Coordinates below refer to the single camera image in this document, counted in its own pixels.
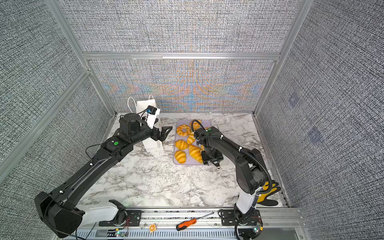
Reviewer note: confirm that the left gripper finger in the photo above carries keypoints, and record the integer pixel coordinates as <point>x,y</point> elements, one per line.
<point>164,135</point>
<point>166,129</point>

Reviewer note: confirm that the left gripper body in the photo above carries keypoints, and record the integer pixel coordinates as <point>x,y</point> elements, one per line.
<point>154,134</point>

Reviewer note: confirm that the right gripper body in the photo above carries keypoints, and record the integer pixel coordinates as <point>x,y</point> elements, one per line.
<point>211,155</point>

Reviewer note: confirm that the large fake croissant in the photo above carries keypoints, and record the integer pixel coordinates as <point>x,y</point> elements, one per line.
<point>195,153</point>

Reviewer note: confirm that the white paper bag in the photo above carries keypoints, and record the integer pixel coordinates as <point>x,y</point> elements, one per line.
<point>140,108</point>

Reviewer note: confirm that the striped fake bun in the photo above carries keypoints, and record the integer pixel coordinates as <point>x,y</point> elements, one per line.
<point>181,144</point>
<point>180,157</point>

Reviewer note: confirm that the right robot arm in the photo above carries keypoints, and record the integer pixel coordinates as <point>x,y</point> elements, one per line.
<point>251,173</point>

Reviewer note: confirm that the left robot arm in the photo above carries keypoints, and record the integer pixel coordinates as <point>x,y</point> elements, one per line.
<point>58,209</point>

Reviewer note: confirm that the small striped fake croissant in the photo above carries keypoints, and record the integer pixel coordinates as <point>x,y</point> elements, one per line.
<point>191,139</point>

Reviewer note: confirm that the round twisted fake bun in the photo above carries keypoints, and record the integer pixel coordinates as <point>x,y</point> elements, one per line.
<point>196,124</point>

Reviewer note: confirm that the lilac plastic tray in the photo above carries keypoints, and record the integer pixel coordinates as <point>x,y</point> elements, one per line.
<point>190,160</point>

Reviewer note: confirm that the yellow black work glove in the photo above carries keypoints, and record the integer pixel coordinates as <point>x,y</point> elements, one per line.
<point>265,199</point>

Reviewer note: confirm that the small orange tag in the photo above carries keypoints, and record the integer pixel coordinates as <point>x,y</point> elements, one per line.
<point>152,228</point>

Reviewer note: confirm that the ring-shaped fake bread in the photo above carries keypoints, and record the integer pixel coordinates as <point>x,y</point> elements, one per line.
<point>183,130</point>

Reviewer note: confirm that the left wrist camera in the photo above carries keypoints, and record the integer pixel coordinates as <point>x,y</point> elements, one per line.
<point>152,115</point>

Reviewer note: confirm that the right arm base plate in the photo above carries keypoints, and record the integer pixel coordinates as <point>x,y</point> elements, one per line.
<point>232,217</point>

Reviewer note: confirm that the orange handled screwdriver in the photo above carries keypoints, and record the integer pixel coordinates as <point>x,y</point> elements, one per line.
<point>185,224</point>

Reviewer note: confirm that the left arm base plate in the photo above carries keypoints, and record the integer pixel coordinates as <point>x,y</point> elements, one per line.
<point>131,218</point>

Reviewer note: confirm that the aluminium front rail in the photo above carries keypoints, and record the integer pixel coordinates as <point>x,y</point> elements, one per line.
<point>151,223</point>

